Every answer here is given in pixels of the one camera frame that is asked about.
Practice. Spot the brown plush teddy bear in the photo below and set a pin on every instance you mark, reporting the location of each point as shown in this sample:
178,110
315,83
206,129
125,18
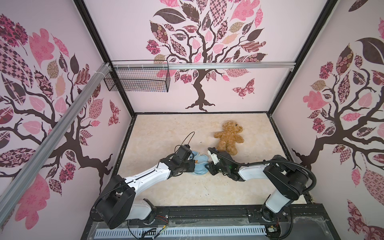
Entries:
229,137

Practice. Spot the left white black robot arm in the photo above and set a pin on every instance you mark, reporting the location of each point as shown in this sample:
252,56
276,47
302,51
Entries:
118,201

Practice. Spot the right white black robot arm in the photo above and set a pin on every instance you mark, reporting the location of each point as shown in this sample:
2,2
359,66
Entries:
290,180

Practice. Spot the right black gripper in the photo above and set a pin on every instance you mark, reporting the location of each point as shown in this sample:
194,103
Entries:
211,166

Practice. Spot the aluminium rail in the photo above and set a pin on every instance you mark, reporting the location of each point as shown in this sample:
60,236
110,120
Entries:
203,66
23,180

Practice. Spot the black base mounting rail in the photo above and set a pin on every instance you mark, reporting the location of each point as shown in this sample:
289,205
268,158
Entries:
297,222

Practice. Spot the white slotted cable duct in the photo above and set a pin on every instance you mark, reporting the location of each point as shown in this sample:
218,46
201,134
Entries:
178,233

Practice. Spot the black wire mesh basket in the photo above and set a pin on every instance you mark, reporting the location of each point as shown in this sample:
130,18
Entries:
139,76

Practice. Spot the light blue fleece hoodie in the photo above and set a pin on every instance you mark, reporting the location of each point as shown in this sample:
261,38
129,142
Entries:
201,160

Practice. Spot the rear aluminium rail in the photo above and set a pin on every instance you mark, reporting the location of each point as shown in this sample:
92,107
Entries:
203,66

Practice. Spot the left aluminium rail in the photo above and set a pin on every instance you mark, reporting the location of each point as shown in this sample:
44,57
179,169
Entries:
23,180

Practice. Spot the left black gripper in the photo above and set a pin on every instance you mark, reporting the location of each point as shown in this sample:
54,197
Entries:
191,166

